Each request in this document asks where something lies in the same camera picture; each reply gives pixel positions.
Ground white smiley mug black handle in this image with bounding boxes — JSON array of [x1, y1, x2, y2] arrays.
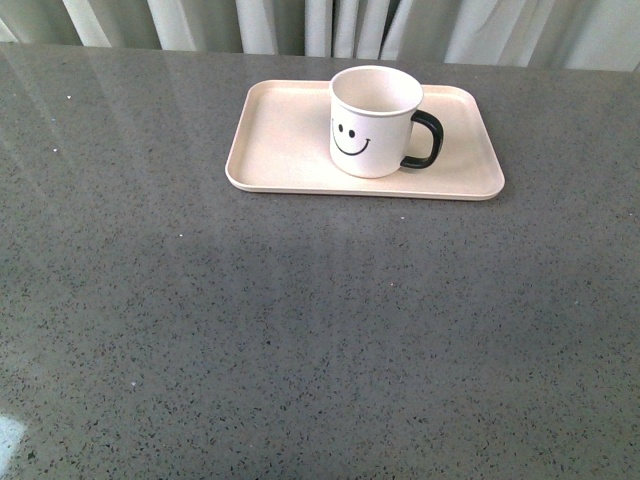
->
[[329, 65, 444, 178]]

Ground cream rectangular tray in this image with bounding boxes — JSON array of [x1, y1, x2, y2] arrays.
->
[[225, 80, 505, 201]]

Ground white pleated curtain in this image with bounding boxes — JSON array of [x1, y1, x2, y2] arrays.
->
[[1, 0, 639, 71]]

